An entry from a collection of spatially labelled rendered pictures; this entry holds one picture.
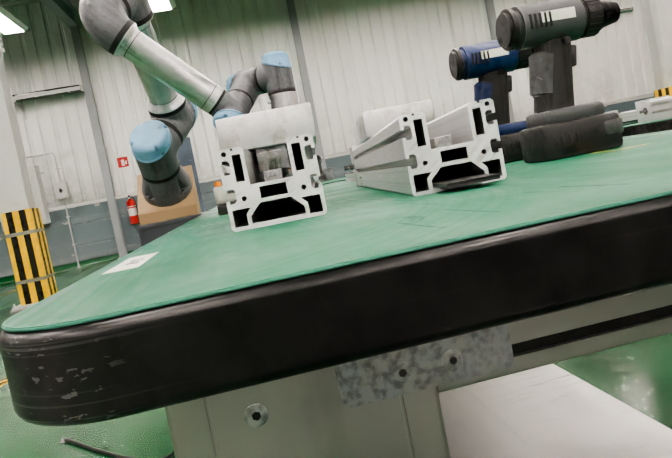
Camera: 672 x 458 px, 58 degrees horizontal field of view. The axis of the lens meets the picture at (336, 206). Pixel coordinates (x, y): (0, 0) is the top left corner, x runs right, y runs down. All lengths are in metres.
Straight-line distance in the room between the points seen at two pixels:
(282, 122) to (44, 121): 12.34
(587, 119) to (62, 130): 12.28
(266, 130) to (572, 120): 0.42
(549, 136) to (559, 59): 0.11
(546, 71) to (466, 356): 0.58
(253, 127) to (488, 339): 0.40
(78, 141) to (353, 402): 12.47
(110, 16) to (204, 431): 1.30
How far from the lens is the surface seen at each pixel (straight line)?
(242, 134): 0.70
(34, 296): 7.66
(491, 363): 0.39
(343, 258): 0.28
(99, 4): 1.59
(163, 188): 1.86
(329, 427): 0.38
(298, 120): 0.69
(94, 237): 12.70
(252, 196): 0.62
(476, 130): 0.67
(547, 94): 0.90
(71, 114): 12.86
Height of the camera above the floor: 0.82
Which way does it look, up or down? 3 degrees down
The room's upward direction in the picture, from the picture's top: 11 degrees counter-clockwise
